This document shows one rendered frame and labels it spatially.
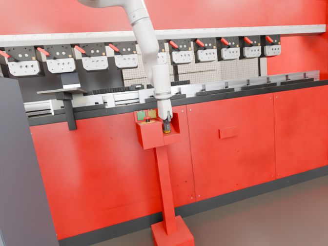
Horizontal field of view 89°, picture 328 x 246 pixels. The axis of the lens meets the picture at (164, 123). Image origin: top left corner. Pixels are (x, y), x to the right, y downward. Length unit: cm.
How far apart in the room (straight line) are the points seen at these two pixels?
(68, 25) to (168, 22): 64
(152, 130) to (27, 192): 49
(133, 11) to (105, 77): 102
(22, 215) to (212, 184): 114
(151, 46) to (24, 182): 66
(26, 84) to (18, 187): 141
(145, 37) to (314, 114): 156
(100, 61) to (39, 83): 80
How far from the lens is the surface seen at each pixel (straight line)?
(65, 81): 128
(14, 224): 60
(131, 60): 122
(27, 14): 139
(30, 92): 190
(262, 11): 176
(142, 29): 81
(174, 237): 113
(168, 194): 101
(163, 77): 81
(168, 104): 82
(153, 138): 82
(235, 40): 155
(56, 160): 120
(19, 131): 62
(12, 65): 136
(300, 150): 187
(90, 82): 176
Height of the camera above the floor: 89
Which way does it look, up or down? 9 degrees down
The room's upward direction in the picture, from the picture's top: 7 degrees counter-clockwise
